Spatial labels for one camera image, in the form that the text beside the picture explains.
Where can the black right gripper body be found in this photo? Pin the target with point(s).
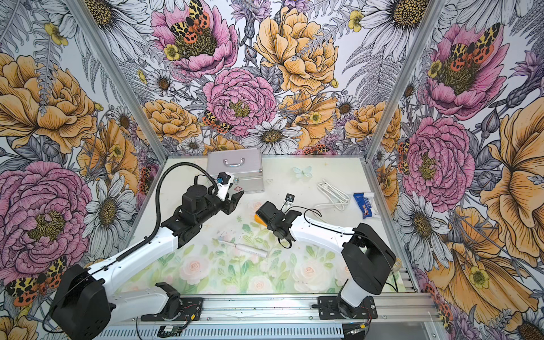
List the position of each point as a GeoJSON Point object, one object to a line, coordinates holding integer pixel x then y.
{"type": "Point", "coordinates": [269, 227]}

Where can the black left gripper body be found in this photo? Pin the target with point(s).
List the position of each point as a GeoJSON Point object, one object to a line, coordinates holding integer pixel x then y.
{"type": "Point", "coordinates": [214, 205]}

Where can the white electric toothbrush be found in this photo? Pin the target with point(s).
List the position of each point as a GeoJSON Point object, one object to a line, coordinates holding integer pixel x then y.
{"type": "Point", "coordinates": [245, 249]}

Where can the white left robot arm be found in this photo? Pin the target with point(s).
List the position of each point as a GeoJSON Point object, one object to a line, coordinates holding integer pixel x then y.
{"type": "Point", "coordinates": [85, 305]}

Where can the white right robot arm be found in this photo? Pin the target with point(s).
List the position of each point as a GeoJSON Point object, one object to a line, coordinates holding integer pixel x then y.
{"type": "Point", "coordinates": [368, 258]}

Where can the orange power strip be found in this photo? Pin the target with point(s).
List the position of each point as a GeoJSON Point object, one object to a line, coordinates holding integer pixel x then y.
{"type": "Point", "coordinates": [258, 220]}

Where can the silver aluminium first-aid case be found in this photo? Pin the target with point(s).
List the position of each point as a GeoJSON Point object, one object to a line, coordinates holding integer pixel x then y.
{"type": "Point", "coordinates": [245, 165]}

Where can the blue snack packet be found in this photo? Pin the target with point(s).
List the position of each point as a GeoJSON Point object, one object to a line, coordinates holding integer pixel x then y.
{"type": "Point", "coordinates": [366, 203]}

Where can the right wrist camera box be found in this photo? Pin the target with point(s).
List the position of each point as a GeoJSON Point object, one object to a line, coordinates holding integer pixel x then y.
{"type": "Point", "coordinates": [289, 199]}

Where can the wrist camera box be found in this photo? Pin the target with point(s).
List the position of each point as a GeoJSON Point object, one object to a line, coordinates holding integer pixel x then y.
{"type": "Point", "coordinates": [289, 199]}
{"type": "Point", "coordinates": [224, 181]}

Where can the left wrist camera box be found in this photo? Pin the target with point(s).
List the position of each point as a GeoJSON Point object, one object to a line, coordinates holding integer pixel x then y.
{"type": "Point", "coordinates": [224, 181]}

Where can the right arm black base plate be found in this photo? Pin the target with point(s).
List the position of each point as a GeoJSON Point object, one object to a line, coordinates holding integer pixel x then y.
{"type": "Point", "coordinates": [334, 308]}

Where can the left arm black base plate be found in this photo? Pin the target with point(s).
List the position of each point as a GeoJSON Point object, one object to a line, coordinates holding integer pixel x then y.
{"type": "Point", "coordinates": [177, 308]}

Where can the aluminium front rail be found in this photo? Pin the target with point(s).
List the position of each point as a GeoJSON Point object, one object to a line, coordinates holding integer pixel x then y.
{"type": "Point", "coordinates": [301, 316]}

